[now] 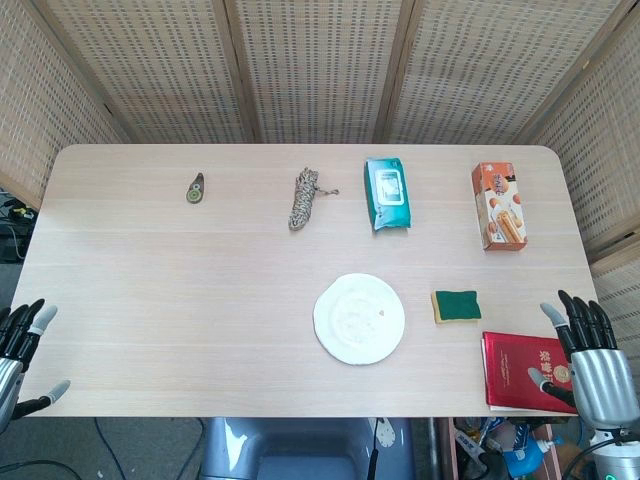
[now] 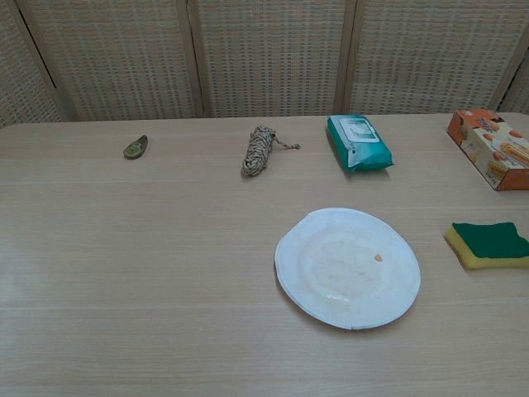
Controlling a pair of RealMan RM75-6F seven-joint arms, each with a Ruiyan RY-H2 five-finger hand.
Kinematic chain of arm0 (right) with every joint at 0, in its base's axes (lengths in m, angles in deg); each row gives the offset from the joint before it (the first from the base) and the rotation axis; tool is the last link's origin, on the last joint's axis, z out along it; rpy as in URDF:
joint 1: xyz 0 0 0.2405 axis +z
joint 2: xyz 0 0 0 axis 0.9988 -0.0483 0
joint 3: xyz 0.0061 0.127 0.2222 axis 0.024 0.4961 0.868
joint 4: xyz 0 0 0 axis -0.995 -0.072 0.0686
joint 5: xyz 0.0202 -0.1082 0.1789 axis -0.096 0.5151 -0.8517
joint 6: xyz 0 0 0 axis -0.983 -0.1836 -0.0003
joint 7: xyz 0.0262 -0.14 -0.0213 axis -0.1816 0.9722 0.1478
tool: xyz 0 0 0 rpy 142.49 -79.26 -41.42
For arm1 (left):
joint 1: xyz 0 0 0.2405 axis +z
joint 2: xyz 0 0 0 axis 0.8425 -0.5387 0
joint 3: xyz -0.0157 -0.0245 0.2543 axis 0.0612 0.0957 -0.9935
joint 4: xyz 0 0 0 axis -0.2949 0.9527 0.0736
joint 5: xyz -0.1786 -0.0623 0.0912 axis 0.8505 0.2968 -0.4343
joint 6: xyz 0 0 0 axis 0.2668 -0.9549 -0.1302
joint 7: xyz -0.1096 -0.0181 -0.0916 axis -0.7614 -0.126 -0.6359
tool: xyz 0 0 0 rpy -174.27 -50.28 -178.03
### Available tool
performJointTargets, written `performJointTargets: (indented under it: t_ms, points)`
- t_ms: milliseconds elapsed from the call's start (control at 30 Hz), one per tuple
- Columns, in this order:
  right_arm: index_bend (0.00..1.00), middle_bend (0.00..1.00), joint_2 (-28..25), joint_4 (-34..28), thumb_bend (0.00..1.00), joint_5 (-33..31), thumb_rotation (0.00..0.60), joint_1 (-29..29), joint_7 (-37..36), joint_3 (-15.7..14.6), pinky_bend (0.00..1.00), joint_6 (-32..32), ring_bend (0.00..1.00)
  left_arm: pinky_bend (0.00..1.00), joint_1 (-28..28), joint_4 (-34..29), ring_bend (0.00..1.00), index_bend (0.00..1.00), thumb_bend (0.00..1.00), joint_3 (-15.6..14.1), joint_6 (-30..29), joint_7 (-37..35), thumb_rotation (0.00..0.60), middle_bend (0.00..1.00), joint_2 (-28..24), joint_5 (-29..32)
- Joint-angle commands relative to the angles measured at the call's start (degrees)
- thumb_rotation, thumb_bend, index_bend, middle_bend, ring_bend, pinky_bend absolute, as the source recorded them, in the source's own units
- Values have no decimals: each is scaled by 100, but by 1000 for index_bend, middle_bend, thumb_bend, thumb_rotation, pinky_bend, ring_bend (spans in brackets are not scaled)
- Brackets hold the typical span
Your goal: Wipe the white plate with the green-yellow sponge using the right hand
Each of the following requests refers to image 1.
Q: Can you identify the green yellow sponge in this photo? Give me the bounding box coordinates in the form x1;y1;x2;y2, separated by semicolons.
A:
431;289;483;325

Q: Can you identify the braided rope bundle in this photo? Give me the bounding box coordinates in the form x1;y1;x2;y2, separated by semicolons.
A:
287;167;341;232

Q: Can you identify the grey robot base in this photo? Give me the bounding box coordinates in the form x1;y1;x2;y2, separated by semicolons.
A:
199;417;417;480

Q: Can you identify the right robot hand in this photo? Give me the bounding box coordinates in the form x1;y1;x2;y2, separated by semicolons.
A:
528;290;629;432

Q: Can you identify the blue white bottle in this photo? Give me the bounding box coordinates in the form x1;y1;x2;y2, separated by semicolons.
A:
502;435;564;477

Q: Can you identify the red certificate book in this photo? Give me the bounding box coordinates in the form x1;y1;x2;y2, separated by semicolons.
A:
480;330;580;415

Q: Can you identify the orange biscuit box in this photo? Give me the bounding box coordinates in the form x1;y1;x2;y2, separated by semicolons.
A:
470;161;529;253

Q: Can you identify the teal wet wipes pack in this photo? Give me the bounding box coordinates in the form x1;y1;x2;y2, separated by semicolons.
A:
363;157;413;233

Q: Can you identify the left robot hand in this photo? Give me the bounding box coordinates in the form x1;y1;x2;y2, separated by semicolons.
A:
0;298;72;435

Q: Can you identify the black cable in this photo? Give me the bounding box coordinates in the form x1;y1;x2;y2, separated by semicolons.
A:
0;417;132;480

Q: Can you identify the white plate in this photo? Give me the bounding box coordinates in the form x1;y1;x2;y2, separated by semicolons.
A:
313;273;406;366

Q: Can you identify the green correction tape dispenser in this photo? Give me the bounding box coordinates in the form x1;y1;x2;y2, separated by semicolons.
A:
184;171;205;206

